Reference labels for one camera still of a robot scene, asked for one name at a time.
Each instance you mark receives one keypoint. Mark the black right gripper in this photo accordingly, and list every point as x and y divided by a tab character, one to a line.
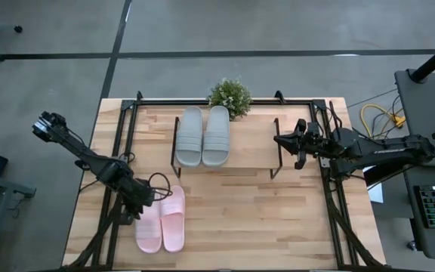
308	143

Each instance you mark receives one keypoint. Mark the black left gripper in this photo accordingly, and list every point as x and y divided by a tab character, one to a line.
140	196

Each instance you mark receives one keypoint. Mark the pink slide sandal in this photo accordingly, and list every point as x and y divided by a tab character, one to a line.
173	219
149	230

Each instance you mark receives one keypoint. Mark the grey slide sandal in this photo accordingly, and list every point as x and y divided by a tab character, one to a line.
216	138
189	138

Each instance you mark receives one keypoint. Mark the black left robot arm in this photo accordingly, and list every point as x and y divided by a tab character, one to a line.
89	158

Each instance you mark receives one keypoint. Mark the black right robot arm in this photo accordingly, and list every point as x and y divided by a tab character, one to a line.
372	151

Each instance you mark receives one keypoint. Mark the wooden shelf with black legs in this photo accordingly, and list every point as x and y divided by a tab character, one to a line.
251	147

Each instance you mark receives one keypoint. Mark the small potted green plant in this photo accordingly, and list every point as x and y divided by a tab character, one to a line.
230	97

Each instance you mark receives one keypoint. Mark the white paper sheet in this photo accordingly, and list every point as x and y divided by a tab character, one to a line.
376	192

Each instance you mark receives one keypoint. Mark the grey side table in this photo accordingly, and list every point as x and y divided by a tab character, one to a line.
10	187

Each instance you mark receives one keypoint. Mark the dark grey desk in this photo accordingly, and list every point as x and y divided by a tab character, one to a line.
425	113

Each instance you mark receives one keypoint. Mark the black pole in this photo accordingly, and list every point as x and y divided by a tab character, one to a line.
434	60

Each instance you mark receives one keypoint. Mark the black metal rig frame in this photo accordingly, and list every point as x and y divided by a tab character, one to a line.
164	102

